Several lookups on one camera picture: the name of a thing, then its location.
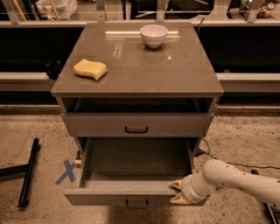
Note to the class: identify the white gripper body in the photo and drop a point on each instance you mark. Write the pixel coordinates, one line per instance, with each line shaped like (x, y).
(186, 188)

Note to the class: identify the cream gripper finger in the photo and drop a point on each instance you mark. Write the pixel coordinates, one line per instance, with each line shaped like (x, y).
(176, 185)
(179, 199)

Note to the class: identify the grey drawer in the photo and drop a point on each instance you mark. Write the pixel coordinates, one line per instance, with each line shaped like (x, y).
(133, 172)
(137, 125)

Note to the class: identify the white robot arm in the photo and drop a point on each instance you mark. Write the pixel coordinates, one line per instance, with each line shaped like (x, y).
(216, 176)

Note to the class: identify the grey drawer cabinet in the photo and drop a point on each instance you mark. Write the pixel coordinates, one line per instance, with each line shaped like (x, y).
(174, 78)

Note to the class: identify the black stand leg right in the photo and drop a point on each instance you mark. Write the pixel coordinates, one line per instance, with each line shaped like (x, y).
(269, 210)

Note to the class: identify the black stand leg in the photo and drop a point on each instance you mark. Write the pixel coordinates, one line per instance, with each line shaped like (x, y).
(26, 171)
(269, 210)

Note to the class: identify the blue tape cross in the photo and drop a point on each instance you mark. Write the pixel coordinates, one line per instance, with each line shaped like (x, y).
(68, 173)

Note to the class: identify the yellow sponge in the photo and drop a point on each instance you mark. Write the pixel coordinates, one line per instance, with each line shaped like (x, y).
(91, 69)

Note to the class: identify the white bowl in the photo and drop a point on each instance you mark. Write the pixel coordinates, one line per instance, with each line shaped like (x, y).
(153, 35)

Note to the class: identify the black stand leg left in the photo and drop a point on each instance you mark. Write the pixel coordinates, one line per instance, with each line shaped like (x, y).
(26, 171)

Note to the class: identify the white plastic bag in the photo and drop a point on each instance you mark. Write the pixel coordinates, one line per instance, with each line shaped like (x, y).
(57, 9)

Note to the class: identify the black clamp on rail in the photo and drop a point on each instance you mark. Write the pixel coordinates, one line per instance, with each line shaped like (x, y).
(53, 70)

